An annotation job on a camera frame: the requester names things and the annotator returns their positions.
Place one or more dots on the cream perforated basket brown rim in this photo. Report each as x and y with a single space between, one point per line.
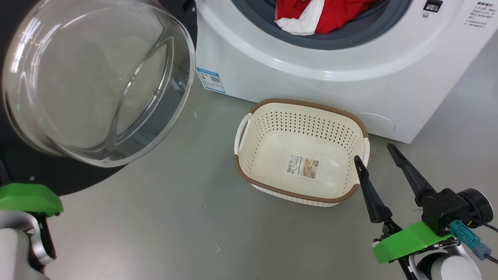
272 155

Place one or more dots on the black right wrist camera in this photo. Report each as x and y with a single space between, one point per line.
447 210

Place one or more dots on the round white filter cover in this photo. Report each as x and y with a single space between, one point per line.
379 124

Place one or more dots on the paper product label sticker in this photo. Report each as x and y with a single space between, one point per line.
302 166

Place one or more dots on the plain red garment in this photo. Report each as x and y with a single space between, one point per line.
346 13

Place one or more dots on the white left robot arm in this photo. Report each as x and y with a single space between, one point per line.
15 249

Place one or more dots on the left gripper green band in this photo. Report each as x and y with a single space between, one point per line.
27 198

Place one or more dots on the blue energy label sticker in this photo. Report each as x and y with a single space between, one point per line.
211 80

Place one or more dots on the white front-load washing machine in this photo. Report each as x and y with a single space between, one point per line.
389 89

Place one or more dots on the washing machine glass door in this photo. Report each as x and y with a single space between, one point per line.
31 171

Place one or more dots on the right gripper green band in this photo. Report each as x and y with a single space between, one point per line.
404 241

